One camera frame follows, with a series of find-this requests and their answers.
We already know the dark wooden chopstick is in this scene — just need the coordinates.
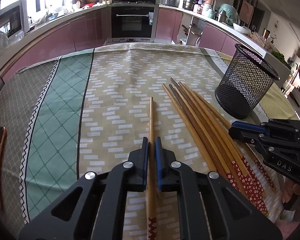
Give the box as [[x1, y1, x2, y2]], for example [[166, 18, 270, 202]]
[[170, 78, 244, 193]]

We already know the right hand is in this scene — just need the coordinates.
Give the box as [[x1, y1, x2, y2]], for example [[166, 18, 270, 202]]
[[282, 178, 300, 203]]

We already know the yellow-green cloth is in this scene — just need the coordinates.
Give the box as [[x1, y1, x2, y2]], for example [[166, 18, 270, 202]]
[[216, 51, 299, 122]]

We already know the black mesh utensil holder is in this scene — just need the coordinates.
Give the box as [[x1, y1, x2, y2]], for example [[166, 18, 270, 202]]
[[215, 43, 280, 120]]

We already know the patterned tablecloth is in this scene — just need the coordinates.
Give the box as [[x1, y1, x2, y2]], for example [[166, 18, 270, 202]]
[[0, 42, 286, 240]]

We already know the teal covered appliance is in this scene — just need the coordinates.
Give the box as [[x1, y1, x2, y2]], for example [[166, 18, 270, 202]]
[[218, 3, 240, 27]]

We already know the built-in black oven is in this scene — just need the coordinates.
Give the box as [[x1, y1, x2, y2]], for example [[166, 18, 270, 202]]
[[109, 3, 159, 43]]

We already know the steel stock pot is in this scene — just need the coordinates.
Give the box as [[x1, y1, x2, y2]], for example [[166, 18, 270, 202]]
[[183, 0, 199, 11]]

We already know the silver rice cooker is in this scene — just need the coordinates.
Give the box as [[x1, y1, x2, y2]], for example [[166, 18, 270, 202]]
[[161, 0, 180, 7]]

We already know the white microwave oven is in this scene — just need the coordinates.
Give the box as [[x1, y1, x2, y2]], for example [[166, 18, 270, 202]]
[[0, 0, 30, 54]]

